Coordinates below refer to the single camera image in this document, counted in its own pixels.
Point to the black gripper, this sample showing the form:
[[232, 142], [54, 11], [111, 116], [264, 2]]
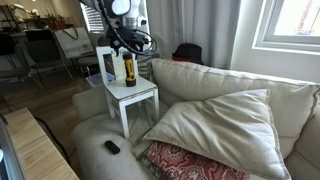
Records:
[[129, 39]]

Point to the yellow black torch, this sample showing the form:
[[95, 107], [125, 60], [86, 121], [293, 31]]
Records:
[[130, 76]]

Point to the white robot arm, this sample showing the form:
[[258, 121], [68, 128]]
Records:
[[123, 19]]

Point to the small white wooden chair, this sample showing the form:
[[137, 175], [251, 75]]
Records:
[[119, 96]]

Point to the grey white patterned blanket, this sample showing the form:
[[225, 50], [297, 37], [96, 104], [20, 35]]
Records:
[[144, 65]]

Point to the white tote bag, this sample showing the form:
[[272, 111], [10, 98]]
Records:
[[74, 41]]

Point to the clear plastic storage bin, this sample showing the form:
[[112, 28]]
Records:
[[96, 80]]

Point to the black hat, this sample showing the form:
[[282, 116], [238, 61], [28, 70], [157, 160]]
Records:
[[188, 52]]

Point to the black folding chair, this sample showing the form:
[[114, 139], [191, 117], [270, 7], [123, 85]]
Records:
[[43, 50]]

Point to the white curtain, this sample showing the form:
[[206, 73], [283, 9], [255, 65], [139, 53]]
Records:
[[211, 24]]

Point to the black remote control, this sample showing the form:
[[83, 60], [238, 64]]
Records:
[[112, 147]]

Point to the red patterned cushion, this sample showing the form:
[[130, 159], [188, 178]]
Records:
[[176, 163]]

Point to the beige throw pillow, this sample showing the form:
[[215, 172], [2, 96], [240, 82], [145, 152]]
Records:
[[235, 129]]

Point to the light wooden table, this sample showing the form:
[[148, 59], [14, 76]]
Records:
[[38, 158]]

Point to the beige fabric sofa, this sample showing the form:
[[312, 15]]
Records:
[[294, 105]]

